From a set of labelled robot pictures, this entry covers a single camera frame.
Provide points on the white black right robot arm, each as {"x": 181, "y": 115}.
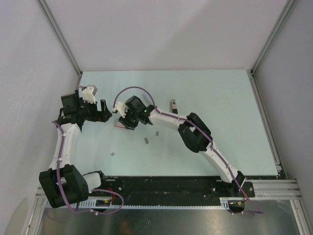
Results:
{"x": 194, "y": 133}

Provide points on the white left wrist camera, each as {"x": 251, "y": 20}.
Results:
{"x": 88, "y": 94}

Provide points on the red white staple box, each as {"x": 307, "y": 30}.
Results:
{"x": 119, "y": 125}

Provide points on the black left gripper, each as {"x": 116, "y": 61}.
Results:
{"x": 96, "y": 117}

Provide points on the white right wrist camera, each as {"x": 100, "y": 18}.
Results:
{"x": 120, "y": 107}

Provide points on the light blue staple box sleeve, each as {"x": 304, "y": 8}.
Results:
{"x": 146, "y": 99}

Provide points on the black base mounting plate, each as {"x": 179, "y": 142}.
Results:
{"x": 161, "y": 200}

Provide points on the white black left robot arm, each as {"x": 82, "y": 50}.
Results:
{"x": 62, "y": 183}

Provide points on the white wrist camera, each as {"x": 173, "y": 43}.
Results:
{"x": 120, "y": 107}
{"x": 88, "y": 94}

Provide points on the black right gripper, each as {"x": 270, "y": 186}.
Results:
{"x": 125, "y": 121}

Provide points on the aluminium frame rail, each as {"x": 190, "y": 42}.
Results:
{"x": 207, "y": 185}

